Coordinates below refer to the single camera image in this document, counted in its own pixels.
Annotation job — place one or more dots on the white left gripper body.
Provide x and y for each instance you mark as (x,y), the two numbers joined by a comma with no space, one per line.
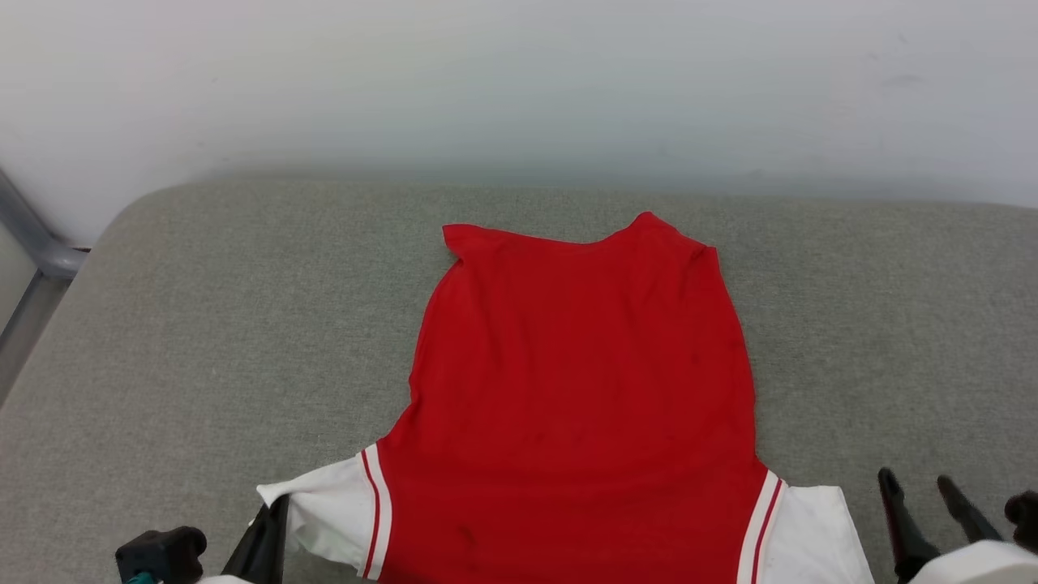
(227,581)

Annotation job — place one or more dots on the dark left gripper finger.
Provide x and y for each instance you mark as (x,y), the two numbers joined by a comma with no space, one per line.
(261,543)

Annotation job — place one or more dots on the red and white garment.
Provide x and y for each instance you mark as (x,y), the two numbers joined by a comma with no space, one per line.
(584,405)

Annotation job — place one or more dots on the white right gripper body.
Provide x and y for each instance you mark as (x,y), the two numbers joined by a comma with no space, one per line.
(989,568)

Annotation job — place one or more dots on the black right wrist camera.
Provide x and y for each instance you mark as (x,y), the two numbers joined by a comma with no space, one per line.
(1023,519)

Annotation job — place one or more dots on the grey fabric sofa cushion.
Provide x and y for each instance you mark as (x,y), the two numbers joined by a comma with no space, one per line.
(203,365)

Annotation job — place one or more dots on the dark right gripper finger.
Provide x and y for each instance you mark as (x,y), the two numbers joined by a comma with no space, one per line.
(969,515)
(904,535)

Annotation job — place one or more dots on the teal left camera connector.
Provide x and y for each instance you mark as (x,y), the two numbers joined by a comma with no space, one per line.
(139,579)

